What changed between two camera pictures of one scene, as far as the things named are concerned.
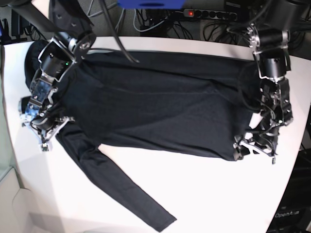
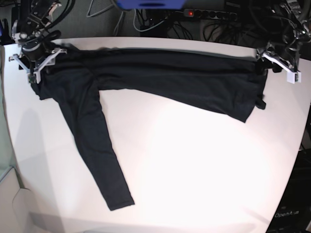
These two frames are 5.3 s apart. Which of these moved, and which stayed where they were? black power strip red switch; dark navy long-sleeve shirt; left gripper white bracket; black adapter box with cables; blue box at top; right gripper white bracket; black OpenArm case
Moved: left gripper white bracket; dark navy long-sleeve shirt; right gripper white bracket
Stayed: black power strip red switch; black OpenArm case; black adapter box with cables; blue box at top
